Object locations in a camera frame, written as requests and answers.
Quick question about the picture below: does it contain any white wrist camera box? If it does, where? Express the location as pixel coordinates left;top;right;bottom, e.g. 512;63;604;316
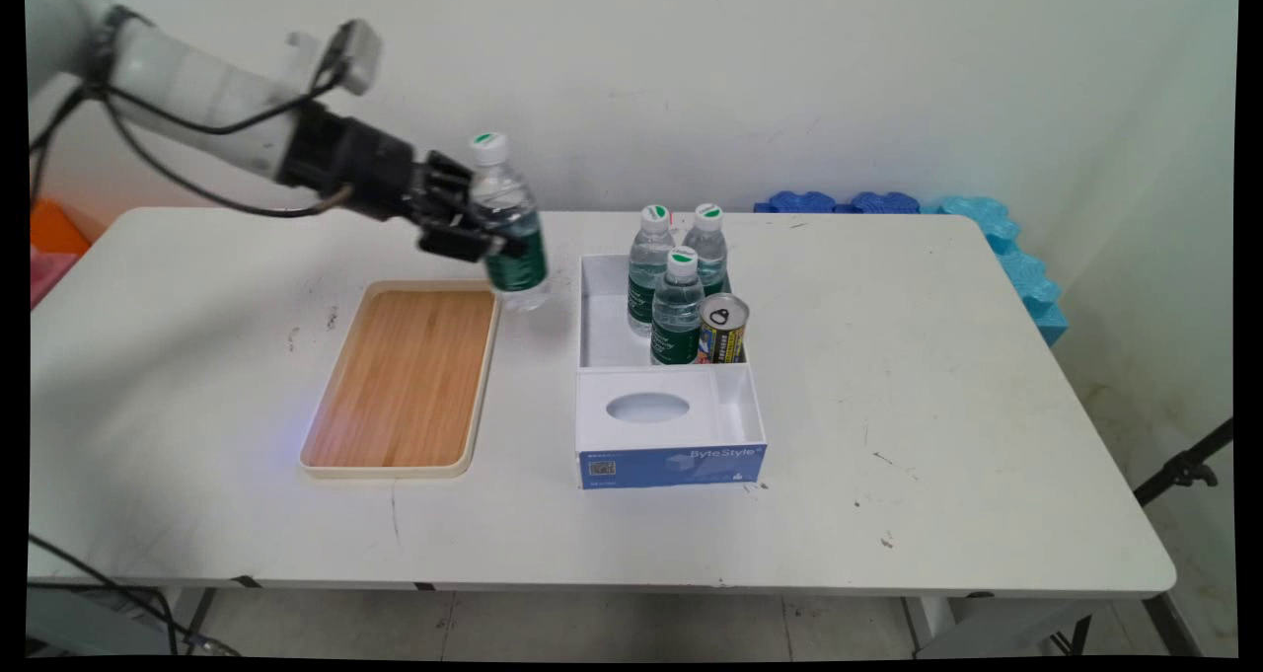
286;18;384;98

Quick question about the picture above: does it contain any blue white cardboard box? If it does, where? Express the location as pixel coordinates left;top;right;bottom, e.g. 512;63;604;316
576;253;769;490

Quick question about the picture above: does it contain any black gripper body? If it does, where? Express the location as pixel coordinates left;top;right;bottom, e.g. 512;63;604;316
277;101;442;223

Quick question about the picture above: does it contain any wooden tray with cream rim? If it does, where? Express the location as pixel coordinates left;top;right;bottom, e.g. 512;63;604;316
300;279;504;480

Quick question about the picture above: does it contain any light blue foam mat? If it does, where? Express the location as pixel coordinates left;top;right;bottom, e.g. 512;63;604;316
922;195;1071;348

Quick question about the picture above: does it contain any black floor cable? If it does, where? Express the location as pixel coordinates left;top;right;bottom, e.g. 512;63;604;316
28;532;243;659

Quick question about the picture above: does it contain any pink plastic object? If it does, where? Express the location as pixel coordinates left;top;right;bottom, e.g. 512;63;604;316
30;245;81;311

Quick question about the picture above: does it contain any green label water bottle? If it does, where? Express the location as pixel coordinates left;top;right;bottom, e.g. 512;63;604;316
683;202;731;298
468;131;553;314
627;204;678;338
650;246;706;365

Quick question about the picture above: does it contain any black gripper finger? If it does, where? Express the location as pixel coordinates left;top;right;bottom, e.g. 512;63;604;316
422;149;479;221
416;210;528;264

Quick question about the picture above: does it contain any black tripod leg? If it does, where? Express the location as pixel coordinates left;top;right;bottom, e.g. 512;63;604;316
1132;417;1235;508

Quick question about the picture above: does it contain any yellow blue drink can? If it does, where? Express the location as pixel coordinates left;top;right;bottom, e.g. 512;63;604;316
699;293;751;364

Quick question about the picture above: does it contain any dark blue foam mat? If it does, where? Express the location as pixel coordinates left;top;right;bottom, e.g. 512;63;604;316
754;191;839;215
849;191;923;215

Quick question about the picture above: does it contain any orange plastic object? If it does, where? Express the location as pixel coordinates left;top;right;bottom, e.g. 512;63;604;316
30;198;93;257

